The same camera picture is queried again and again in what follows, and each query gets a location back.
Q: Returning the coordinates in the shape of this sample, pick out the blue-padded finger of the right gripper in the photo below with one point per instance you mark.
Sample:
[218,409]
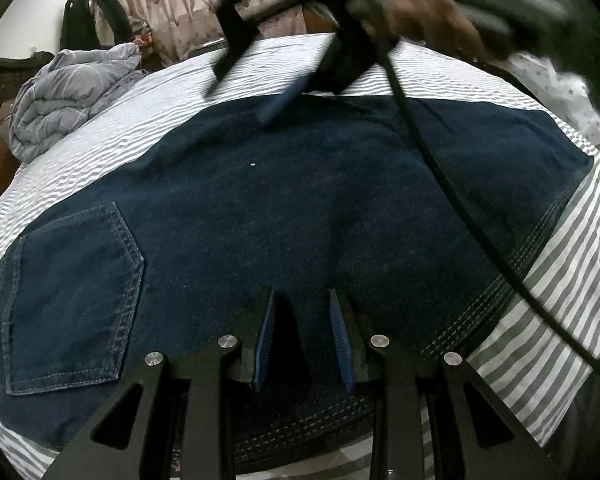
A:
[349,55]

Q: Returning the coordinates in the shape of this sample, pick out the dark blue denim jeans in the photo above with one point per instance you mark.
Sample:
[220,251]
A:
[167,252]

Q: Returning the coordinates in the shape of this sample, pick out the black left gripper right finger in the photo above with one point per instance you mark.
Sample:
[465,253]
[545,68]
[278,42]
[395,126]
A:
[439,409]

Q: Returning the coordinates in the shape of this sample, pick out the grey white striped bed sheet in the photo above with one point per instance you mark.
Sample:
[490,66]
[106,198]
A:
[529,368]

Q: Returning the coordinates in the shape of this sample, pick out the dark wooden headboard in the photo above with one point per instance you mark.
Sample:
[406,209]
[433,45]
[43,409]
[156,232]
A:
[15,73]

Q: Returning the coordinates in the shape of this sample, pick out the grey rolled blanket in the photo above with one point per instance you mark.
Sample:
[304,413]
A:
[70,90]

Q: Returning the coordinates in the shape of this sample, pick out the white dotted cloth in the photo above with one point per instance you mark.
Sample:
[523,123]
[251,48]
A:
[564,94]

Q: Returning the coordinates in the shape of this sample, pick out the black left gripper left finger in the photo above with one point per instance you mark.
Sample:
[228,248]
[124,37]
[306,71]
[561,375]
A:
[163,402]

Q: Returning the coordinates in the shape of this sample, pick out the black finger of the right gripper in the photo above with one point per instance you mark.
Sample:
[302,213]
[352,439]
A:
[239,34]

